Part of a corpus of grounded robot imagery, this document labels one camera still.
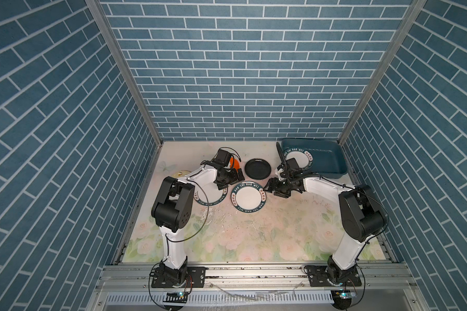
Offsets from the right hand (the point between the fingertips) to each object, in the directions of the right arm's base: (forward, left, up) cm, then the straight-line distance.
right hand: (270, 190), depth 93 cm
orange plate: (+3, +17, +15) cm, 23 cm away
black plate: (+17, +6, -5) cm, 18 cm away
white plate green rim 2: (-2, +10, -5) cm, 12 cm away
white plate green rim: (-3, +30, -4) cm, 31 cm away
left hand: (+4, +14, +1) cm, 14 cm away
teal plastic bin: (+30, -37, -7) cm, 47 cm away
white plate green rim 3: (+27, -21, -5) cm, 34 cm away
